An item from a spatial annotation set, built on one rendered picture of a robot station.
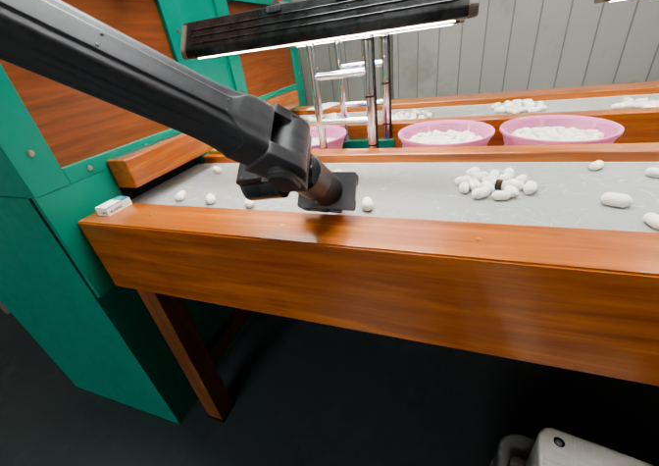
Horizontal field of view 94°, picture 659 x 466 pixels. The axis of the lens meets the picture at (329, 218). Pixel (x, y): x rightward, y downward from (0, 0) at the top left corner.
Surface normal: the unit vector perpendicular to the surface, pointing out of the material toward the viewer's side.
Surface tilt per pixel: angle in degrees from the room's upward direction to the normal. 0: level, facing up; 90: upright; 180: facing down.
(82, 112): 90
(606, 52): 90
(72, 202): 90
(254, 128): 62
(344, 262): 90
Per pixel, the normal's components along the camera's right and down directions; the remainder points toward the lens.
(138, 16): 0.94, 0.06
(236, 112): 0.64, -0.22
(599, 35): -0.47, 0.48
